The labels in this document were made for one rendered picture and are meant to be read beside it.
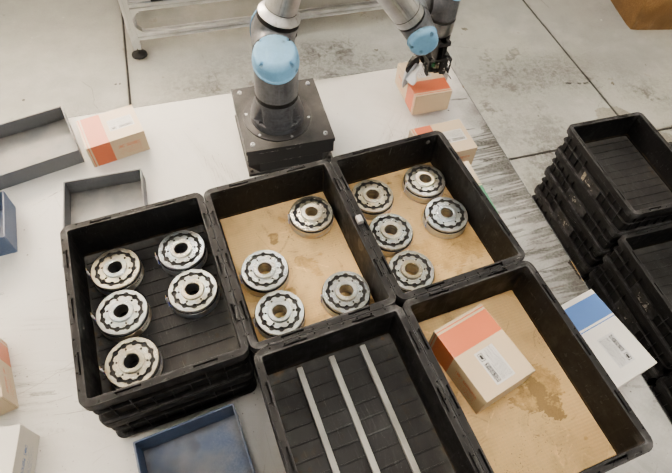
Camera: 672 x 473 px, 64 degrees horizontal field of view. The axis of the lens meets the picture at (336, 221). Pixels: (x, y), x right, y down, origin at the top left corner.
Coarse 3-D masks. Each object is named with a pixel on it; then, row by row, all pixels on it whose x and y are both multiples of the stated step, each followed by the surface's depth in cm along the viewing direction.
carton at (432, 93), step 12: (396, 72) 171; (420, 72) 166; (432, 72) 167; (396, 84) 174; (408, 84) 163; (420, 84) 163; (432, 84) 163; (444, 84) 164; (408, 96) 165; (420, 96) 160; (432, 96) 162; (444, 96) 163; (408, 108) 167; (420, 108) 164; (432, 108) 166; (444, 108) 167
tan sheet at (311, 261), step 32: (320, 192) 132; (224, 224) 126; (256, 224) 126; (288, 224) 126; (288, 256) 121; (320, 256) 122; (352, 256) 122; (288, 288) 117; (320, 288) 117; (320, 320) 112
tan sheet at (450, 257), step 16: (384, 176) 136; (400, 176) 137; (400, 192) 134; (448, 192) 134; (400, 208) 131; (416, 208) 131; (368, 224) 127; (416, 224) 128; (416, 240) 125; (432, 240) 126; (448, 240) 126; (464, 240) 126; (432, 256) 123; (448, 256) 123; (464, 256) 123; (480, 256) 123; (448, 272) 121; (464, 272) 121
